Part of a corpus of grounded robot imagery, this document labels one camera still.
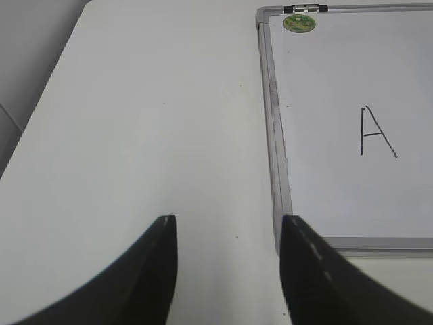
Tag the black whiteboard hanging clip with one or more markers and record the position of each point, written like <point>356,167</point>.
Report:
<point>305,8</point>

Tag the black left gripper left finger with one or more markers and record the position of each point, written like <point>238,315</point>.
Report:
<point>137,288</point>

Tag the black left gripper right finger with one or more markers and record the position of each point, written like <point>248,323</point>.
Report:
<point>321,287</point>

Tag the round green magnet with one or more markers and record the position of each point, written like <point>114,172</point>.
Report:
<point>299,23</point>

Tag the white magnetic whiteboard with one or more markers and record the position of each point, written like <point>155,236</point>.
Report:
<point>348,110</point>

